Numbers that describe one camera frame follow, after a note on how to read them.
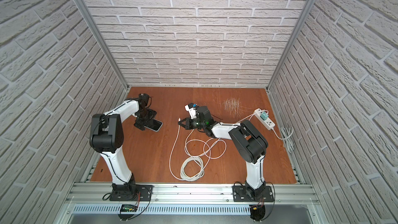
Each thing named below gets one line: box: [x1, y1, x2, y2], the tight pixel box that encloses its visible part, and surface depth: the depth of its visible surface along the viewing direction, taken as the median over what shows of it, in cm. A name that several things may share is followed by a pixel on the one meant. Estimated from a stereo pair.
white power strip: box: [253, 108, 276, 131], surface depth 101 cm
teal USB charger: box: [260, 111, 269, 121], surface depth 97 cm
